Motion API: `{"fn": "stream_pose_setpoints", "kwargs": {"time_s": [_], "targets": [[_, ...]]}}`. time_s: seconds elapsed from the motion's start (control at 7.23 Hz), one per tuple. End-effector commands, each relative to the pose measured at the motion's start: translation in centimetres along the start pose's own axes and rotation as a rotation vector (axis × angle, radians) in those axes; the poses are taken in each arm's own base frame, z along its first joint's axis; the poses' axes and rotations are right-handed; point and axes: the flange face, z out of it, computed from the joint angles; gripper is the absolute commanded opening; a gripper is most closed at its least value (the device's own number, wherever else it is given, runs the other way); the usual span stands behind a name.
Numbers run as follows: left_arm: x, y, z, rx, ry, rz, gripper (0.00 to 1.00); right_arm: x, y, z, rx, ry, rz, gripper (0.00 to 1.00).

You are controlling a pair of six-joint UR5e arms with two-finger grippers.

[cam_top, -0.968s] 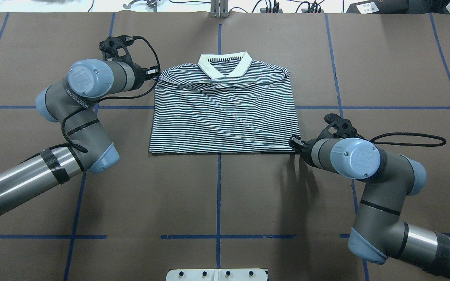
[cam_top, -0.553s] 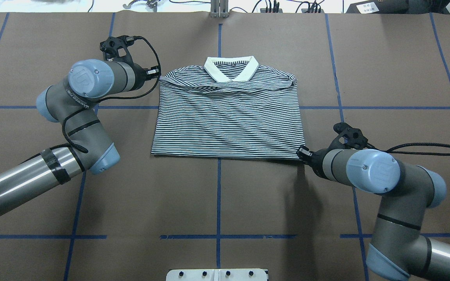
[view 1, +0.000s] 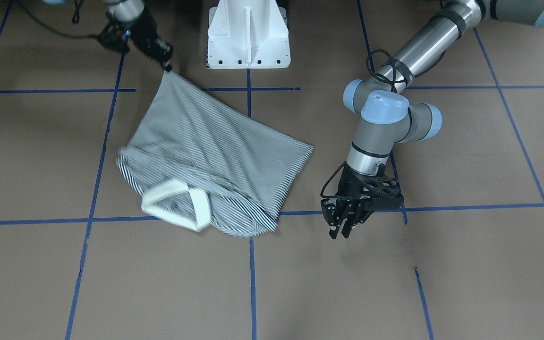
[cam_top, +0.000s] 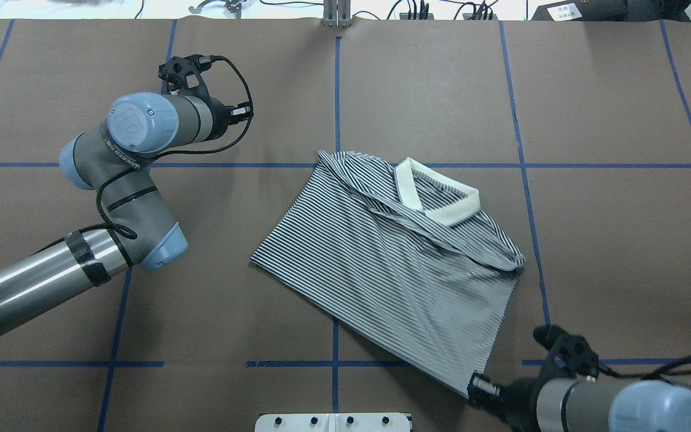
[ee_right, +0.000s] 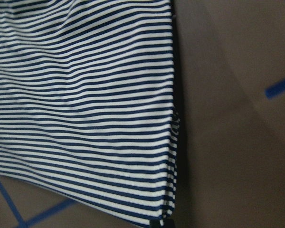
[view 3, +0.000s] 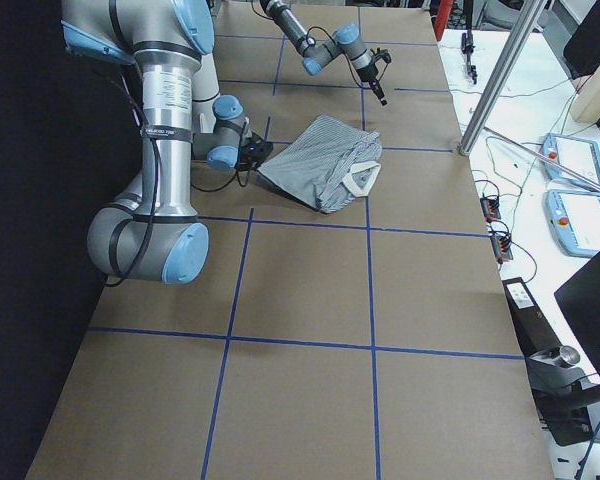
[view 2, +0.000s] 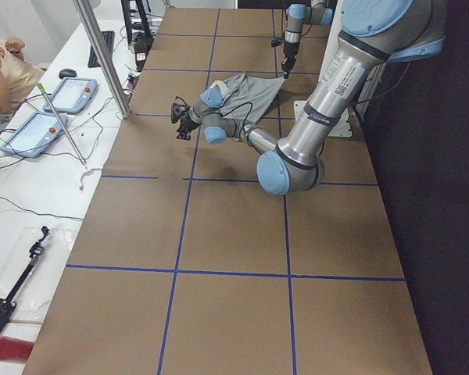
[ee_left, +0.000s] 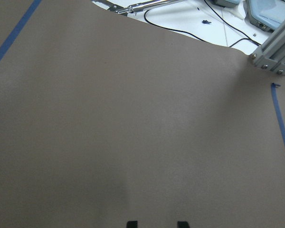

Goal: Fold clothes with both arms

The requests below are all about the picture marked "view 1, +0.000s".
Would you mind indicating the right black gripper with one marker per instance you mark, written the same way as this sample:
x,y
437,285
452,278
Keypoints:
x,y
145,29

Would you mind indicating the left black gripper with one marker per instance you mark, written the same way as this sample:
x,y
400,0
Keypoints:
x,y
350,185

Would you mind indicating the striped polo shirt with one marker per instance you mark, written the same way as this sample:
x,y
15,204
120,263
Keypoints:
x,y
206,160

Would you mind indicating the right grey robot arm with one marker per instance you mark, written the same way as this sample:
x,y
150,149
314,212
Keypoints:
x,y
128,19

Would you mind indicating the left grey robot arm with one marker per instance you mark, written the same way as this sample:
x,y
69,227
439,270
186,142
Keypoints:
x,y
387,117

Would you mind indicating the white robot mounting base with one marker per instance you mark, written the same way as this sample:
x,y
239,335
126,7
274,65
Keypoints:
x,y
248,34

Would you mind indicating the blue tape grid lines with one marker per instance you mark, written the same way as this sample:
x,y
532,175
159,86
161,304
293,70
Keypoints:
x,y
463,259

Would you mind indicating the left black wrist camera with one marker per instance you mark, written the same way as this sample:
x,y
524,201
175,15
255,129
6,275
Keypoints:
x,y
383,193

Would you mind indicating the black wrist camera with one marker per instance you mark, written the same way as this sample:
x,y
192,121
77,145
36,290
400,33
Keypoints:
x,y
383,193
112,37

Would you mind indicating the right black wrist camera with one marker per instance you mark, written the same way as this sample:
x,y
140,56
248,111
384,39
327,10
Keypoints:
x,y
112,37

